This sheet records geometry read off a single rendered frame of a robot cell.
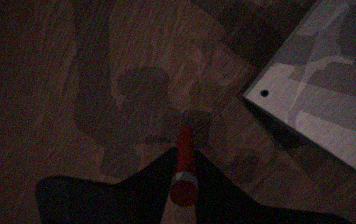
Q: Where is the dark red peg with white band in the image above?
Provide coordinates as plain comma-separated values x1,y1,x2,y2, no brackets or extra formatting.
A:
170,125,199,207

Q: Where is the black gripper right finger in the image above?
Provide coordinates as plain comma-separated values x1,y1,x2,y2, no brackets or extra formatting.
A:
194,150,352,224

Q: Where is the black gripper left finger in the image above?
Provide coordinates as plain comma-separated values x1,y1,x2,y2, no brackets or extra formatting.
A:
35,147,177,224

